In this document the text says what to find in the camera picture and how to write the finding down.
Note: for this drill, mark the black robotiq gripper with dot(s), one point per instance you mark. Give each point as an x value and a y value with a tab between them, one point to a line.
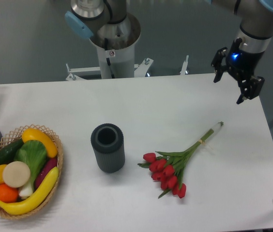
241	66

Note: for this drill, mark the red tulip bouquet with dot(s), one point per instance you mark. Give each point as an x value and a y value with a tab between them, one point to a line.
168	168

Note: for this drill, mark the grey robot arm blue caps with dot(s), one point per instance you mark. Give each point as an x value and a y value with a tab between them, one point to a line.
86	17

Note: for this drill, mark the dark grey ribbed vase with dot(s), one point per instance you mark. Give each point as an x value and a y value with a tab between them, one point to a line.
107	141

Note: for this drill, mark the purple sweet potato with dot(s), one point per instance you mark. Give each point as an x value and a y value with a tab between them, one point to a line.
51	163

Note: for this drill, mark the yellow squash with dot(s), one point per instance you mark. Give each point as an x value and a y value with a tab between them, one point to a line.
38	135

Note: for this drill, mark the green bok choy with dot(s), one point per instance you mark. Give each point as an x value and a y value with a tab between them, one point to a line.
33	153

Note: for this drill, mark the woven wicker basket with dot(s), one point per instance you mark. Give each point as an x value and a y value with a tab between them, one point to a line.
16	135

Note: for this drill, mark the yellow banana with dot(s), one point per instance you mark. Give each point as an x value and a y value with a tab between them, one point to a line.
32	202

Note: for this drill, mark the green cucumber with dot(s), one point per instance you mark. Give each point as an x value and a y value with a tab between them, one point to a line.
8	152

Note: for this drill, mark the beige round disc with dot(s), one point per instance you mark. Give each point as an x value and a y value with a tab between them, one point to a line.
16	174

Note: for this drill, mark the orange fruit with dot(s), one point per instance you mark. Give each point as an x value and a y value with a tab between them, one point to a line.
8	194

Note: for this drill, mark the white metal base frame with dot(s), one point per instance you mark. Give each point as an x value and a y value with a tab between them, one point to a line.
140	70

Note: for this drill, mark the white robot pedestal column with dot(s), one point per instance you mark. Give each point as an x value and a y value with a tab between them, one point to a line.
115	45

